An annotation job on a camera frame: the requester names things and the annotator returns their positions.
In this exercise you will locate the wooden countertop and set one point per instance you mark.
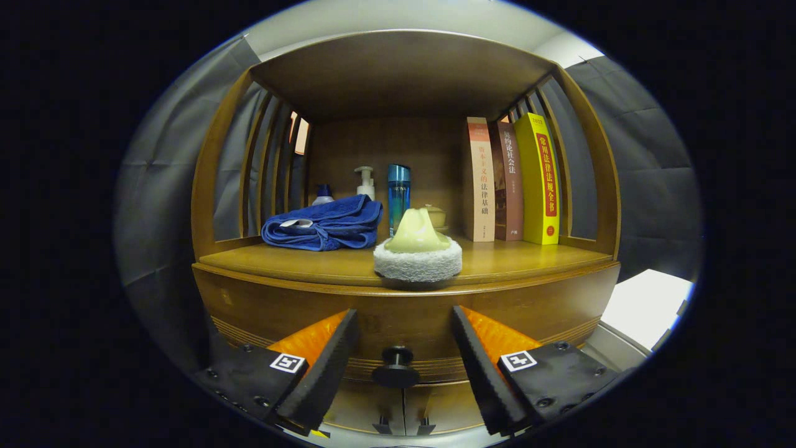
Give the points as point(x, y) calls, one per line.
point(323, 261)

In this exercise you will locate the beige book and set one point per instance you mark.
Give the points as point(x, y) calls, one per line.
point(480, 186)

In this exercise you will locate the black backdrop cloth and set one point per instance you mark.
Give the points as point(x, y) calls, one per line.
point(161, 205)

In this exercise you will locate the tall blue glass bottle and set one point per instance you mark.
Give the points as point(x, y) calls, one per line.
point(398, 199)

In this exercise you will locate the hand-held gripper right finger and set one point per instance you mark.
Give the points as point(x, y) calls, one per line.
point(484, 373)

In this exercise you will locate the beige lidded teacup with saucer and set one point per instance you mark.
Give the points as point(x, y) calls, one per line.
point(437, 218)

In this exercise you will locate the wooden cabinet door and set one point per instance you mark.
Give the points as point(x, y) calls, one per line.
point(444, 401)
point(367, 404)

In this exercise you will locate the small white bottle blue cap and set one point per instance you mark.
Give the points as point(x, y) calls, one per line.
point(322, 198)

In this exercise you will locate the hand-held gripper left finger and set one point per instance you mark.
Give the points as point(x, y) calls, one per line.
point(323, 379)

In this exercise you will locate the white table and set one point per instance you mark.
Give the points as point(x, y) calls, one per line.
point(647, 305)

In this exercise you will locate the yellow book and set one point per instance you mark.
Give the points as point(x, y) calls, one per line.
point(538, 186)

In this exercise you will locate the brown book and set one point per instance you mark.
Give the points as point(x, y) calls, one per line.
point(509, 186)

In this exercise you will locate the blue folded towel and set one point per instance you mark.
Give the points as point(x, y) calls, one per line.
point(329, 224)

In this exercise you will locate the wooden cabinet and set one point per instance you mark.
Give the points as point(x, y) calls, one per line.
point(398, 68)

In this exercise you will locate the white pump bottle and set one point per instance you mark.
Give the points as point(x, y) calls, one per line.
point(367, 186)

